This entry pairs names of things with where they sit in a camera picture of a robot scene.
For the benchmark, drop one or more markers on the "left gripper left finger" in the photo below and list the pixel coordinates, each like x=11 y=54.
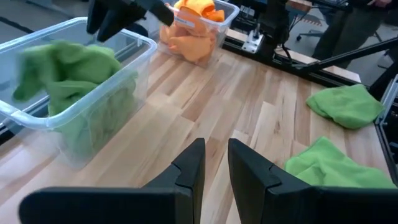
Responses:
x=109 y=207

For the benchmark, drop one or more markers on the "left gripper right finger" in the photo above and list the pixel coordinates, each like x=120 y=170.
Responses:
x=311 y=207

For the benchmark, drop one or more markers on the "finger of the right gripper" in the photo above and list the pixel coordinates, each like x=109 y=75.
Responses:
x=121 y=15
x=94 y=15

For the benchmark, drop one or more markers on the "green microfiber towel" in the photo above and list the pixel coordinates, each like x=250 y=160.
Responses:
x=99 y=124
x=329 y=168
x=345 y=105
x=71 y=65

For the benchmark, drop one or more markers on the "orange microfiber towel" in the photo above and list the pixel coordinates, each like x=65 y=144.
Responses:
x=199 y=7
x=189 y=46

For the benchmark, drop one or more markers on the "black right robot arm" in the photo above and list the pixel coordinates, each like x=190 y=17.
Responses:
x=275 y=21

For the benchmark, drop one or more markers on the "white paper label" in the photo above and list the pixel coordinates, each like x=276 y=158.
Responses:
x=185 y=22

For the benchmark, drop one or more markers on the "clear plastic bin with label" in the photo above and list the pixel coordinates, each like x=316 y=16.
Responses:
x=228 y=18

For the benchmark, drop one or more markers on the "person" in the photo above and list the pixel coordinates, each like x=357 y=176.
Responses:
x=342 y=25

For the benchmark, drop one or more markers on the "person's hand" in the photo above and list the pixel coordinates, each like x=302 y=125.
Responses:
x=381 y=2

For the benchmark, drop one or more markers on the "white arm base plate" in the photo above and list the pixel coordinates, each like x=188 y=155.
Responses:
x=252 y=43

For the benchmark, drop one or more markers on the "black table frame rail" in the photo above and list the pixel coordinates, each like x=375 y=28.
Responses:
x=326 y=78

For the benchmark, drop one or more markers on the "black frame strut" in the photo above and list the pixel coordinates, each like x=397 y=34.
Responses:
x=357 y=53

